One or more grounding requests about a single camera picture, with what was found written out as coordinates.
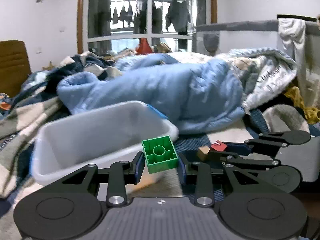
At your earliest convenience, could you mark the white hanging towel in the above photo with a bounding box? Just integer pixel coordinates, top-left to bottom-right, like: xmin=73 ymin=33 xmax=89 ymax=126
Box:
xmin=278 ymin=18 xmax=315 ymax=107

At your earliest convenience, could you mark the blue white plaid blanket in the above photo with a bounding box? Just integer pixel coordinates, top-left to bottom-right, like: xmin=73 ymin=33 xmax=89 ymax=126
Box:
xmin=0 ymin=51 xmax=320 ymax=240

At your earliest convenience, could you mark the red wooden cube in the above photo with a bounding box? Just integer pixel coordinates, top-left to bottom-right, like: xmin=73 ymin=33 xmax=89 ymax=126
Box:
xmin=210 ymin=140 xmax=228 ymax=152

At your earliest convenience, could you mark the natural wooden cube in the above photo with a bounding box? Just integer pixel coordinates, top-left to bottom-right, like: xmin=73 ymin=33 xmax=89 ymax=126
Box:
xmin=197 ymin=146 xmax=210 ymax=161

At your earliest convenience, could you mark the light blue quilted duvet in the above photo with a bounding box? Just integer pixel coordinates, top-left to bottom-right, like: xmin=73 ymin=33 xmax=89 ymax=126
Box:
xmin=57 ymin=58 xmax=245 ymax=134

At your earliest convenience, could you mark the green square toy brick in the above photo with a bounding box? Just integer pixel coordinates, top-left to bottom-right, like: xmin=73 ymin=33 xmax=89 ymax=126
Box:
xmin=142 ymin=135 xmax=178 ymax=174

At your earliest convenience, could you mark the white printed quilt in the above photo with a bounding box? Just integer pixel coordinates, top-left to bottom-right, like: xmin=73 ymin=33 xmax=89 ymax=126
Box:
xmin=162 ymin=48 xmax=297 ymax=117

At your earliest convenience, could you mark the colourful patterned pillow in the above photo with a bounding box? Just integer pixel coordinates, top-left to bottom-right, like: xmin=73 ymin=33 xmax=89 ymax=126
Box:
xmin=0 ymin=93 xmax=12 ymax=112

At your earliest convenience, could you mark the grey white fleece blanket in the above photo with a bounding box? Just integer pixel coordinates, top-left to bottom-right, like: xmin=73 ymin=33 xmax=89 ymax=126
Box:
xmin=263 ymin=105 xmax=310 ymax=133

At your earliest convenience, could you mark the yellow cloth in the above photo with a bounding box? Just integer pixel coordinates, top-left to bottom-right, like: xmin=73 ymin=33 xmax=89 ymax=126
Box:
xmin=284 ymin=86 xmax=319 ymax=125

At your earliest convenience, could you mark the white plastic storage bin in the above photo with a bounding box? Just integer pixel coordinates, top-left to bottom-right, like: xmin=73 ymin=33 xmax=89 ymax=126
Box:
xmin=30 ymin=101 xmax=178 ymax=186

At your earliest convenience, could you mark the brown wooden headboard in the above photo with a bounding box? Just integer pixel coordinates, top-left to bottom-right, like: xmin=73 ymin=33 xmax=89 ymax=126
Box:
xmin=0 ymin=40 xmax=31 ymax=98

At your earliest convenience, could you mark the grey padded bed rail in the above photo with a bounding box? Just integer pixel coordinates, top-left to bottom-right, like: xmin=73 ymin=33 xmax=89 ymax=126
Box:
xmin=192 ymin=18 xmax=319 ymax=60

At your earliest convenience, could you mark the window with white frame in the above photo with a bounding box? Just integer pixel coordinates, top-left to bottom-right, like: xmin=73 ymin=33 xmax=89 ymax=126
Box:
xmin=76 ymin=0 xmax=216 ymax=56

